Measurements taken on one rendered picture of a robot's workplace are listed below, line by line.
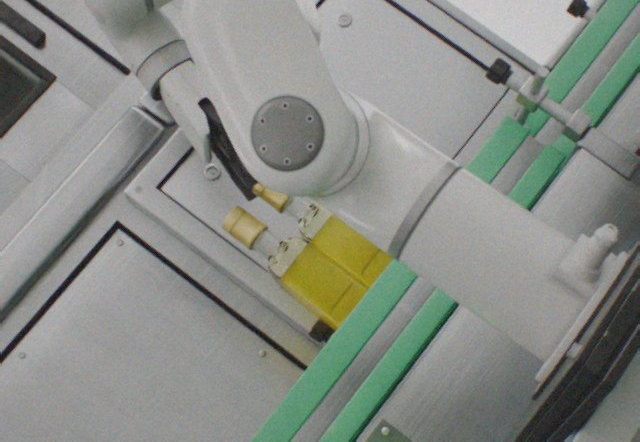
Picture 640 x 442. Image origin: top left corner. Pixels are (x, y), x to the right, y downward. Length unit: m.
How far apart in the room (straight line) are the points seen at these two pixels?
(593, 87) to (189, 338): 0.59
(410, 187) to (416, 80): 0.71
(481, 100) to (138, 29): 0.47
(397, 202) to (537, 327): 0.15
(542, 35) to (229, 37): 0.85
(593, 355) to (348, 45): 0.97
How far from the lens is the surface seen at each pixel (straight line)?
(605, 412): 0.90
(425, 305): 1.35
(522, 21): 1.78
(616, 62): 1.59
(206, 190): 1.66
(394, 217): 1.03
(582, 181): 1.40
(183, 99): 1.51
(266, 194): 1.51
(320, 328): 1.52
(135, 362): 1.64
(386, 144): 1.06
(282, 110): 0.97
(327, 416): 1.32
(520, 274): 1.01
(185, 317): 1.65
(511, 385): 1.32
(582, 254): 1.01
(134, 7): 1.50
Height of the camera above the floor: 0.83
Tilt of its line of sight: 10 degrees up
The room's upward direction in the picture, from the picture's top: 54 degrees counter-clockwise
